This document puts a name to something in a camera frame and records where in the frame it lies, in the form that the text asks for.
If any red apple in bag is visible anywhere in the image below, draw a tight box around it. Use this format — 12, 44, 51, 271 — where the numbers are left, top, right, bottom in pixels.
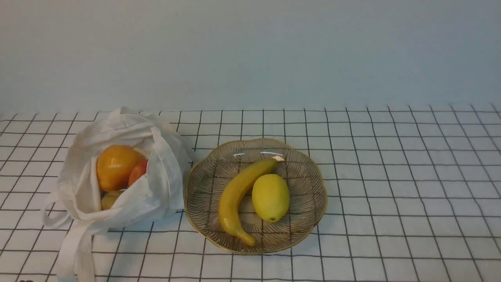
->
128, 159, 148, 187

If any orange fruit in bag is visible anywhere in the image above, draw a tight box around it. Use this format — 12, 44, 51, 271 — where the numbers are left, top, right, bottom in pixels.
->
96, 145, 146, 192

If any yellow-green fruit in bag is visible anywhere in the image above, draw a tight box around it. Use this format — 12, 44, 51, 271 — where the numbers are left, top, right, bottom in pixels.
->
101, 190, 123, 211

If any white cloth tote bag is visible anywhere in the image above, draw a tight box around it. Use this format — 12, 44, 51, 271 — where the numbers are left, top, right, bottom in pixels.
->
41, 107, 195, 282

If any yellow banana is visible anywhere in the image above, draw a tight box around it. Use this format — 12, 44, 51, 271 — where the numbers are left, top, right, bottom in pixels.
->
218, 155, 285, 246

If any yellow lemon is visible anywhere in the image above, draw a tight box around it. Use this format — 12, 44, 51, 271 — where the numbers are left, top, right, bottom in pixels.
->
252, 174, 290, 223

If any gold-rimmed glass plate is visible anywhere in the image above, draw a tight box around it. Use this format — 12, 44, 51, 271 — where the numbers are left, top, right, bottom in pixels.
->
184, 139, 328, 255

